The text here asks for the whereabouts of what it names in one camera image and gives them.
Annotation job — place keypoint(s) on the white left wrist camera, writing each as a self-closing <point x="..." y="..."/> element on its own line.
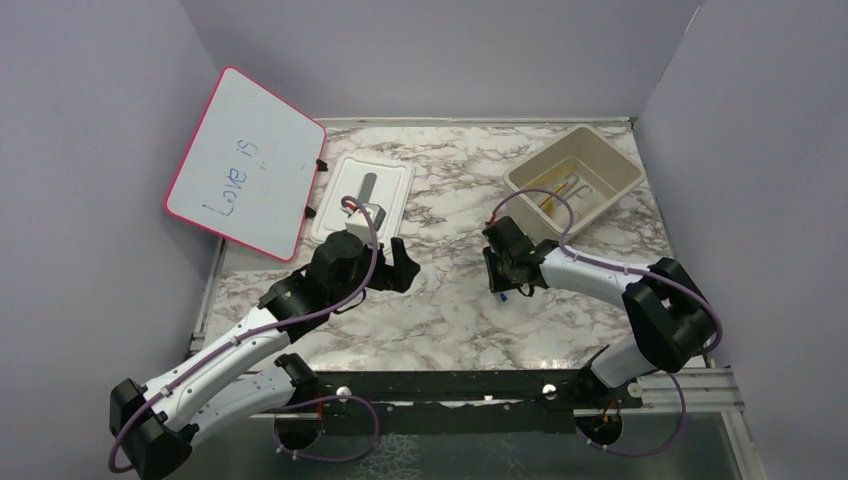
<point x="362" y="222"/>

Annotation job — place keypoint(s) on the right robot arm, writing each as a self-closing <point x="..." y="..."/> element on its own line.
<point x="670" y="320"/>

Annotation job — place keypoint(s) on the beige plastic bin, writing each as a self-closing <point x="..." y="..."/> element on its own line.
<point x="611" y="172"/>

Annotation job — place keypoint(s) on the white plastic bin lid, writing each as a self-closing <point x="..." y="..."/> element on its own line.
<point x="376" y="182"/>

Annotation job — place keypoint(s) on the yellow rubber tubing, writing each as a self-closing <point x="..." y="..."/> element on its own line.
<point x="553" y="181"/>

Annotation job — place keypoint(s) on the pink framed whiteboard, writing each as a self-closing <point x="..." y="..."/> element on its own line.
<point x="249" y="168"/>

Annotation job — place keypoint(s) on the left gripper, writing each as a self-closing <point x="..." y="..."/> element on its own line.
<point x="399" y="276"/>

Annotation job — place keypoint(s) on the metal crucible tongs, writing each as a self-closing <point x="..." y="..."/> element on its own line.
<point x="580" y="195"/>

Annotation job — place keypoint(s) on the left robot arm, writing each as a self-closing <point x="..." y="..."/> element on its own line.
<point x="157" y="424"/>

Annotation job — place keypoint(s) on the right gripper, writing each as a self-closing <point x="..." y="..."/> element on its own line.
<point x="496" y="284"/>

